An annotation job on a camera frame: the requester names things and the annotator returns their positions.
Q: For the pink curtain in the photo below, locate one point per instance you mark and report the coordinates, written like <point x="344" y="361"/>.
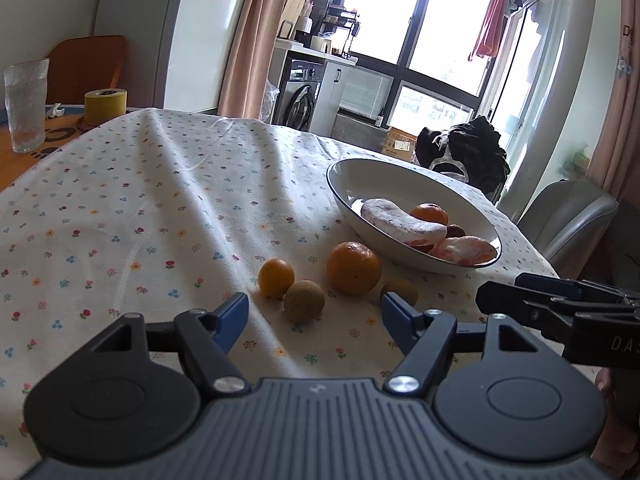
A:
<point x="614" y="166"/>
<point x="249" y="59"/>

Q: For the yellow tape roll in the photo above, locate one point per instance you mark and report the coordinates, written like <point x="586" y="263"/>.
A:
<point x="104" y="105"/>

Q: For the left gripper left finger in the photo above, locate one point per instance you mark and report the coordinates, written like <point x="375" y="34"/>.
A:
<point x="205" y="340"/>

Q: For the cardboard box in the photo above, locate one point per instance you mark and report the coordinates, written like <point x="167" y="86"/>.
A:
<point x="399" y="144"/>

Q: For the white bowl blue rim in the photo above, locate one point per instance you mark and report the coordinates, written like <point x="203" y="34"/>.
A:
<point x="354" y="180"/>

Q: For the small red fruit in bowl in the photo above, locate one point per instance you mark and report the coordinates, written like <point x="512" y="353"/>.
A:
<point x="455" y="231"/>

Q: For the large orange tangerine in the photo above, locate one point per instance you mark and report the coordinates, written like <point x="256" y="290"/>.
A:
<point x="353" y="269"/>

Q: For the floral white tablecloth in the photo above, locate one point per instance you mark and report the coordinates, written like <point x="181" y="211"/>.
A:
<point x="159" y="212"/>

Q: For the grey washing machine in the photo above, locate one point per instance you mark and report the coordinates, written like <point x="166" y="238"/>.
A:
<point x="299" y="87"/>

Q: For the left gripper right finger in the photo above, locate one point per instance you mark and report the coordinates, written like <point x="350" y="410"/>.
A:
<point x="424" y="339"/>

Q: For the large peeled pomelo segment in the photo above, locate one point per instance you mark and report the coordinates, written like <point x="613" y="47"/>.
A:
<point x="403" y="227"/>

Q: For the red hanging towel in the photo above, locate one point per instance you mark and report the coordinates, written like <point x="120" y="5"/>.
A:
<point x="489" y="37"/>

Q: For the white refrigerator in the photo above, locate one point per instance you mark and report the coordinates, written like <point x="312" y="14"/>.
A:
<point x="177" y="50"/>

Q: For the small peeled pomelo segment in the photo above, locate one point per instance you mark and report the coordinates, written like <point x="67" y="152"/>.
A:
<point x="464" y="250"/>

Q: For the orange tangerine in bowl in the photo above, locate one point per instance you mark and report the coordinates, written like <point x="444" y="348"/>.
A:
<point x="430" y="213"/>

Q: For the grey chair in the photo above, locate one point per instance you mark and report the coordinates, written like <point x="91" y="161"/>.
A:
<point x="566" y="221"/>

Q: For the person's right hand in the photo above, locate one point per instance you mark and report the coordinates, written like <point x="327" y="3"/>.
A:
<point x="616" y="451"/>

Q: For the black dish rack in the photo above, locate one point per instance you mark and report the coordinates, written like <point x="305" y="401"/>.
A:
<point x="340" y="26"/>

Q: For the wooden cutting board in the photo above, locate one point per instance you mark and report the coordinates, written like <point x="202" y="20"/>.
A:
<point x="292" y="10"/>

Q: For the orange chair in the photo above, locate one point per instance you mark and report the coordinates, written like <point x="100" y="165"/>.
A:
<point x="81" y="65"/>

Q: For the white kitchen counter cabinet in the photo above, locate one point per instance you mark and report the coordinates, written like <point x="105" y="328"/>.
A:
<point x="333" y="83"/>

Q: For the small orange kumquat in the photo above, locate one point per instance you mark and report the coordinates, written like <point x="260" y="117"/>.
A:
<point x="275" y="277"/>

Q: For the right pink curtain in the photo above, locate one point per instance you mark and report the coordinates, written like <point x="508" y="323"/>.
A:
<point x="614" y="166"/>

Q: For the brown kiwi fruit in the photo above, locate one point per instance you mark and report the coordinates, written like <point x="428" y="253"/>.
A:
<point x="304" y="302"/>
<point x="403" y="288"/>

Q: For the clear drinking glass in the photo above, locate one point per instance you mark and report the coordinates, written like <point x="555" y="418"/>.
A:
<point x="25" y="94"/>

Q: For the black clothes pile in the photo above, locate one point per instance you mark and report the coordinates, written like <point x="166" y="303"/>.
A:
<point x="468" y="152"/>

